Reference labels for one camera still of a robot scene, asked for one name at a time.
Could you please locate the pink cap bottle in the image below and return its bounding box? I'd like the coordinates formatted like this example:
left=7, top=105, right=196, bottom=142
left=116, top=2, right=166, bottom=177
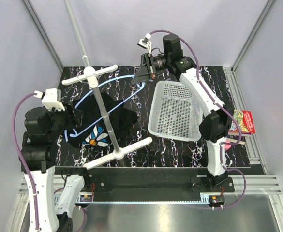
left=225, top=143, right=231, bottom=150

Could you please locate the grey white garment rack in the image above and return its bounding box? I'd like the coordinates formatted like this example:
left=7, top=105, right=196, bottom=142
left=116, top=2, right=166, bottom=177
left=62, top=0, right=152, bottom=170

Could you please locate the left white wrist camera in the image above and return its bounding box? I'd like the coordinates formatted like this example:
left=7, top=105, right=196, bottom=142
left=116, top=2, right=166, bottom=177
left=34, top=88, right=65, bottom=111

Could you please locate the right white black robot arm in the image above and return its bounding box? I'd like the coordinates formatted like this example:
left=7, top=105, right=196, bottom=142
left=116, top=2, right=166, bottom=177
left=132, top=32, right=236, bottom=192

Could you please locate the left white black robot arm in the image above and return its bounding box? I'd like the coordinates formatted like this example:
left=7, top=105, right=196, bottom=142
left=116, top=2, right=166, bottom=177
left=21, top=104, right=91, bottom=232

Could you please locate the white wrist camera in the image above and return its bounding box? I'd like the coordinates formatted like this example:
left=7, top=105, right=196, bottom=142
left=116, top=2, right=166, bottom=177
left=34, top=88, right=65, bottom=111
left=137, top=33, right=152, bottom=54

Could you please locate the red cover book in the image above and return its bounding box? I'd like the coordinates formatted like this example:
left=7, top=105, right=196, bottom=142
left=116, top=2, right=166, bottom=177
left=228, top=109, right=255, bottom=136

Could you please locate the light blue clothes hanger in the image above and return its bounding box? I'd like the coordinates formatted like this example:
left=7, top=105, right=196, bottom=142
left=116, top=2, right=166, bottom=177
left=63, top=74, right=145, bottom=142

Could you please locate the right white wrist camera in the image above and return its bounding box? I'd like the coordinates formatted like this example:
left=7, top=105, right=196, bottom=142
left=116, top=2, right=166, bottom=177
left=137, top=33, right=152, bottom=54

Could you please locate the black daisy print t-shirt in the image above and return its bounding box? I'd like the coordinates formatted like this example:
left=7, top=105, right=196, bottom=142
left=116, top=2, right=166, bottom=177
left=64, top=92, right=138, bottom=147

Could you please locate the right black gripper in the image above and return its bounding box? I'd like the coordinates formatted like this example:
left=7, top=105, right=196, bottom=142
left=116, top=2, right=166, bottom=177
left=130, top=53, right=170, bottom=85

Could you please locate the white plastic mesh basket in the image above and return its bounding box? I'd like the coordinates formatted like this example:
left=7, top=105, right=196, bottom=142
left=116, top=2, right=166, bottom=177
left=148, top=81, right=203, bottom=142

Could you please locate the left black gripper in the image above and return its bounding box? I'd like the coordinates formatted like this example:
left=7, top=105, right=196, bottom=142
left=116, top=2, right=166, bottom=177
left=46, top=101, right=83, bottom=139

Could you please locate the black marbled table mat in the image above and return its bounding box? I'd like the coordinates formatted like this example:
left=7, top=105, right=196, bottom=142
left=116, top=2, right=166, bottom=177
left=51, top=65, right=252, bottom=168

